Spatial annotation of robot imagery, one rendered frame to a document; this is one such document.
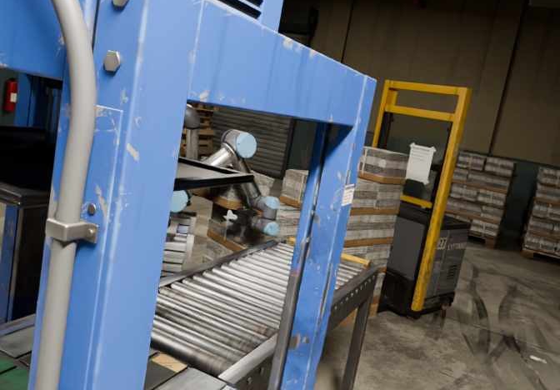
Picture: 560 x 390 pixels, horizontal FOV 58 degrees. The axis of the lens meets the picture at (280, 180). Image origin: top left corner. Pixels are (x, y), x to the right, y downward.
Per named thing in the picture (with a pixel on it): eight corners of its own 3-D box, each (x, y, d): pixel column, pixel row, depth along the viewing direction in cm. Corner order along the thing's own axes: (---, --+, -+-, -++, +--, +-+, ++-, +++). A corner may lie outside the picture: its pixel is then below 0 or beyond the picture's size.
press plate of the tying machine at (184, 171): (68, 140, 129) (70, 128, 128) (252, 188, 106) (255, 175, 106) (-213, 132, 79) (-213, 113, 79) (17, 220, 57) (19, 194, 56)
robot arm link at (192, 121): (205, 104, 305) (202, 176, 327) (188, 101, 307) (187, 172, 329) (197, 110, 295) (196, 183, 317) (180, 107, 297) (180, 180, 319)
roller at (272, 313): (184, 287, 186) (187, 275, 185) (298, 331, 166) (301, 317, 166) (176, 291, 181) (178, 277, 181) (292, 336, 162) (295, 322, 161)
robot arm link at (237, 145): (159, 212, 232) (247, 144, 251) (172, 220, 220) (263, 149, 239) (146, 192, 226) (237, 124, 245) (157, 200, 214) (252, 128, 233)
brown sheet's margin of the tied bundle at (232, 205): (210, 200, 287) (212, 193, 286) (247, 207, 307) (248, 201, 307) (227, 207, 275) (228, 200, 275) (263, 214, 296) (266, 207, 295)
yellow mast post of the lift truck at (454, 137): (406, 307, 400) (456, 87, 375) (412, 305, 406) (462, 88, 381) (416, 312, 393) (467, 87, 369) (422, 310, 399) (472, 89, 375)
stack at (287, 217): (190, 326, 321) (211, 200, 309) (316, 302, 399) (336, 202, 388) (225, 355, 293) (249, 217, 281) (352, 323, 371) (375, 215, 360)
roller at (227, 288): (195, 283, 192) (197, 271, 191) (306, 325, 172) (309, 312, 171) (187, 287, 187) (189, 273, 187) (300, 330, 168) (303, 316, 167)
